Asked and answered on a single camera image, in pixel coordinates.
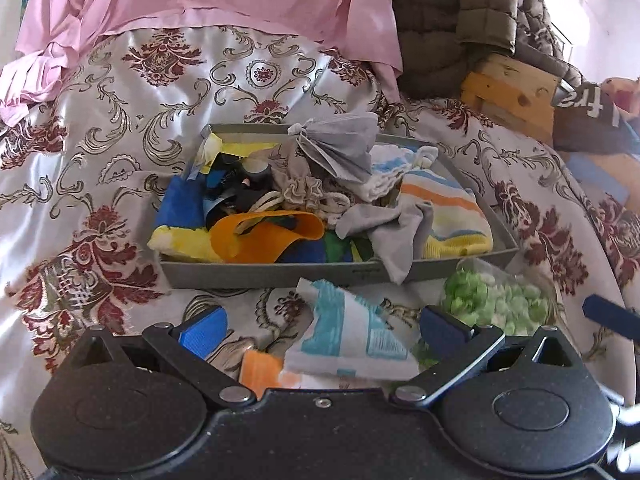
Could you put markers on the white teal striped sock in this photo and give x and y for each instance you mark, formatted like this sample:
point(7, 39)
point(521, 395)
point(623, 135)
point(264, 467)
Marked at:
point(345, 335)

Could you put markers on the grey sock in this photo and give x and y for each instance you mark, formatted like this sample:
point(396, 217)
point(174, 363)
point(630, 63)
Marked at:
point(400, 240)

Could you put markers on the orange blue cloth bag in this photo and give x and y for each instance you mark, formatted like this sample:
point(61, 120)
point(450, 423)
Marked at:
point(225, 240)

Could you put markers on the grey tray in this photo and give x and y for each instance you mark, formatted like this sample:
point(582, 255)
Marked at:
point(300, 272)

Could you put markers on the striped towel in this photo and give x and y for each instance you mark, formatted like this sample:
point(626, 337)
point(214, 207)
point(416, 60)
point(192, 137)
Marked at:
point(450, 210)

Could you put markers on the brown quilted jacket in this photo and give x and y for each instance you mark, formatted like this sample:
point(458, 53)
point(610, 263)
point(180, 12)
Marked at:
point(430, 35)

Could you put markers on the grey knotted cloth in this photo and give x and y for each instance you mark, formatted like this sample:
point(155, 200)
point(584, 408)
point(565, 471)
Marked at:
point(340, 150)

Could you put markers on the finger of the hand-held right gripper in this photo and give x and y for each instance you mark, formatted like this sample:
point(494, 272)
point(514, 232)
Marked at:
point(607, 310)

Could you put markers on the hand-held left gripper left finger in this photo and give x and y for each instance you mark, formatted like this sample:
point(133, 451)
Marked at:
point(202, 334)

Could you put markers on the floral satin blanket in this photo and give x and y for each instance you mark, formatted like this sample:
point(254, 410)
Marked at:
point(100, 160)

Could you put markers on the dark cloth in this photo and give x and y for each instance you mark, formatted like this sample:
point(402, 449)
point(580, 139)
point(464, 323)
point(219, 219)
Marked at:
point(240, 195)

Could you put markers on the brown printed shirt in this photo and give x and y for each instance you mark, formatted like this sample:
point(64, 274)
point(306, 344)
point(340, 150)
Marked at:
point(590, 120)

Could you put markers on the white patterned cloth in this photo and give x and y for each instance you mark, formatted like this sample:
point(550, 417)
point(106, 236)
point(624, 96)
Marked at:
point(387, 175)

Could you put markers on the orange white box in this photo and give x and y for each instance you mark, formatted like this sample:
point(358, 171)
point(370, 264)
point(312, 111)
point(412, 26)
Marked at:
point(260, 372)

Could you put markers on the beige frilly sock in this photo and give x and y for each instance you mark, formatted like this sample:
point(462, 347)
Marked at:
point(300, 192)

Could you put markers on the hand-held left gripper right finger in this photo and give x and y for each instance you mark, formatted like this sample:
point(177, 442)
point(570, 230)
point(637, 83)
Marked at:
point(440, 332)

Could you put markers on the bag of green pieces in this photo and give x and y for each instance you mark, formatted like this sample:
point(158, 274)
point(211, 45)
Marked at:
point(500, 300)

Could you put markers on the wooden bunk frame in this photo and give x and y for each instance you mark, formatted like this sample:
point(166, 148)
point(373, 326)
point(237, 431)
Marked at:
point(510, 95)

